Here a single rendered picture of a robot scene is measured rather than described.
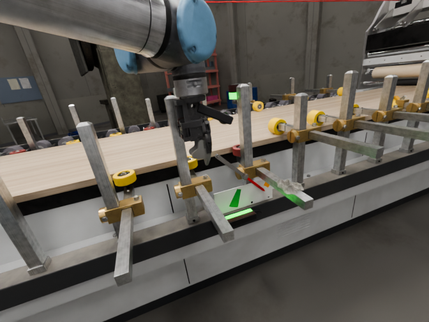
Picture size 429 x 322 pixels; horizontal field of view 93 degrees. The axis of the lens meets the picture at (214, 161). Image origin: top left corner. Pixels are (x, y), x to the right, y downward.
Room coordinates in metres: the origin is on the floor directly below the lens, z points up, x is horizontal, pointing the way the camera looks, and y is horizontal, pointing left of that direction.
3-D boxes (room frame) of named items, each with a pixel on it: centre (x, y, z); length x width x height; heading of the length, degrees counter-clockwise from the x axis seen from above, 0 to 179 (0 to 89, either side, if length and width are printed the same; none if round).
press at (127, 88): (5.41, 2.20, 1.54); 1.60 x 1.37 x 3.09; 42
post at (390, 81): (0.96, -0.84, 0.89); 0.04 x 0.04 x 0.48; 17
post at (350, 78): (0.88, -0.60, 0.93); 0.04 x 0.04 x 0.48; 17
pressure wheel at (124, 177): (0.71, 0.35, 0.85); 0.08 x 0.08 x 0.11
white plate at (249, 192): (0.70, -0.11, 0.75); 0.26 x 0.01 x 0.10; 107
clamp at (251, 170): (0.74, -0.15, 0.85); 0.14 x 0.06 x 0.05; 107
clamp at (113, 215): (0.59, 0.33, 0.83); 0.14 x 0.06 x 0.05; 107
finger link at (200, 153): (0.58, 0.04, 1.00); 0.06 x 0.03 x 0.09; 107
